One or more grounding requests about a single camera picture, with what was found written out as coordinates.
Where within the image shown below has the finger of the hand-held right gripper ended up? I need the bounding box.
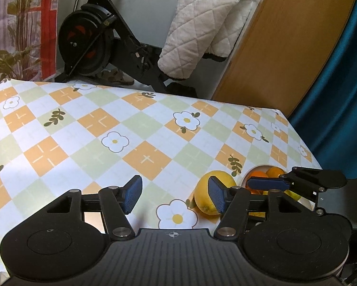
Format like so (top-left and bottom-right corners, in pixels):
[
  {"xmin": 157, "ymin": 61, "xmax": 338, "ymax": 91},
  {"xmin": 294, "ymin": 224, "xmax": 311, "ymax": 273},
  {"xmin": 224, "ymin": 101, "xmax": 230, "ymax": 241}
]
[{"xmin": 246, "ymin": 167, "xmax": 347, "ymax": 216}]

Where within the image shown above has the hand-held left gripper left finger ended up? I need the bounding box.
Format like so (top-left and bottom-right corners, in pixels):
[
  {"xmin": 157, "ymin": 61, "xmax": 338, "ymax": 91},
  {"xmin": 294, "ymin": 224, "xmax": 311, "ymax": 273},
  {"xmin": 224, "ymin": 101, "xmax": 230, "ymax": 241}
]
[{"xmin": 47, "ymin": 175, "xmax": 144, "ymax": 240}]

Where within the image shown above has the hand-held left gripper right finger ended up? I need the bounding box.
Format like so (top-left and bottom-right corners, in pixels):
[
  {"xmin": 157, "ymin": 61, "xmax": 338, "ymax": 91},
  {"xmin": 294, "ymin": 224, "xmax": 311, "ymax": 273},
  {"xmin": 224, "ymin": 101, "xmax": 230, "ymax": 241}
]
[{"xmin": 207, "ymin": 176, "xmax": 316, "ymax": 240}]

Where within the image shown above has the bright orange tangerine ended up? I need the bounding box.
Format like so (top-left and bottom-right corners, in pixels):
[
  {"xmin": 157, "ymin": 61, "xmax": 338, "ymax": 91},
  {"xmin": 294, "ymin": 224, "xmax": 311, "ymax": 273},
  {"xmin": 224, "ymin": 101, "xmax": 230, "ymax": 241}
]
[{"xmin": 266, "ymin": 167, "xmax": 286, "ymax": 179}]

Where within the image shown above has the dull orange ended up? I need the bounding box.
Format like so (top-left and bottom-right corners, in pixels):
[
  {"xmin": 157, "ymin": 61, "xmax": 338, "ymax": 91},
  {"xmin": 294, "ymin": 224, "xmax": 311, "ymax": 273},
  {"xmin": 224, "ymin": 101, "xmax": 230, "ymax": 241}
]
[{"xmin": 246, "ymin": 170, "xmax": 269, "ymax": 195}]

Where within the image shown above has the pointed yellow lemon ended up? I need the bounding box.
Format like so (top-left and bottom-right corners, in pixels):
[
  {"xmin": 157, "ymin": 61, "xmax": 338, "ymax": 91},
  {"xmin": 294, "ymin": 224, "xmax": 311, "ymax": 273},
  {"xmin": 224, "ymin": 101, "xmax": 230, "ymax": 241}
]
[{"xmin": 194, "ymin": 170, "xmax": 237, "ymax": 215}]

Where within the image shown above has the beige ceramic plate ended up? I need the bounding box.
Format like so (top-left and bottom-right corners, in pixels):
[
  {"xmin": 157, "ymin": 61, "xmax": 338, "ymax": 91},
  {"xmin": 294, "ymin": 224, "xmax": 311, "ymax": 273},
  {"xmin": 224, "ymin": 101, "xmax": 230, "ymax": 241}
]
[{"xmin": 242, "ymin": 164, "xmax": 316, "ymax": 212}]

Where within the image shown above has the checkered floral tablecloth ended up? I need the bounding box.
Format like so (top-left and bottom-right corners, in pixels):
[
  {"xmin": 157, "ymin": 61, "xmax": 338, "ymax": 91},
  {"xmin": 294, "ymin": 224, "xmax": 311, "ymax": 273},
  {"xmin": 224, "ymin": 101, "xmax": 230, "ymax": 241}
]
[{"xmin": 0, "ymin": 78, "xmax": 322, "ymax": 277}]

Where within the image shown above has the blue curtain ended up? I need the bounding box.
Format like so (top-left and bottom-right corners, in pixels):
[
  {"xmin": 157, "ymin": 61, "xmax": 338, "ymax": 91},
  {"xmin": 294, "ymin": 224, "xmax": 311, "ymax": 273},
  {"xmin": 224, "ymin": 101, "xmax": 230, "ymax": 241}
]
[{"xmin": 288, "ymin": 0, "xmax": 357, "ymax": 179}]

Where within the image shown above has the patterned slipper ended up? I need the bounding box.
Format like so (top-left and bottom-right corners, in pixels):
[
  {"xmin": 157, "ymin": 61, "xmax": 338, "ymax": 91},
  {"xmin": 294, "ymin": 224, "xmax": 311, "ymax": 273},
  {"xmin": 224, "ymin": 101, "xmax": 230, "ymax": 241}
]
[{"xmin": 100, "ymin": 68, "xmax": 135, "ymax": 86}]

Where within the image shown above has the wooden board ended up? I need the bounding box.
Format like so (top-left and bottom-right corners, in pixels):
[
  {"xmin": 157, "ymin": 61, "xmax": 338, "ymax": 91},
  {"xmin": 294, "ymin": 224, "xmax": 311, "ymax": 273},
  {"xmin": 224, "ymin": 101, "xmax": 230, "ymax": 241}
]
[{"xmin": 211, "ymin": 0, "xmax": 357, "ymax": 118}]

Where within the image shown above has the black exercise bike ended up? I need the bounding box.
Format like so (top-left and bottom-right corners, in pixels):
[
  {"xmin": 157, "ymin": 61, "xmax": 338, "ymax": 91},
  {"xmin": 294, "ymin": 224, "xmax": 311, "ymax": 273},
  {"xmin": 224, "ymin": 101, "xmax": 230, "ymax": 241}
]
[{"xmin": 55, "ymin": 0, "xmax": 197, "ymax": 97}]

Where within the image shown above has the white quilted blanket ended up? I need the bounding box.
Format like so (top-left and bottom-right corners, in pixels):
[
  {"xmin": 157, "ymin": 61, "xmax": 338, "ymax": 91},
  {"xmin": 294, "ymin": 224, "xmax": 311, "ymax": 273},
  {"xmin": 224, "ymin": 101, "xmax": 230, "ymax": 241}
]
[{"xmin": 157, "ymin": 0, "xmax": 265, "ymax": 81}]

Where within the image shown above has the printed backdrop cloth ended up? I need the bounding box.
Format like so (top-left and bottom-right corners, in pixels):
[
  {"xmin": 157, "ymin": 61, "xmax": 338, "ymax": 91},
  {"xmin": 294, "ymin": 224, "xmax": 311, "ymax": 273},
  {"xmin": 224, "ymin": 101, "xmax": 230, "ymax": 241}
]
[{"xmin": 0, "ymin": 0, "xmax": 61, "ymax": 87}]

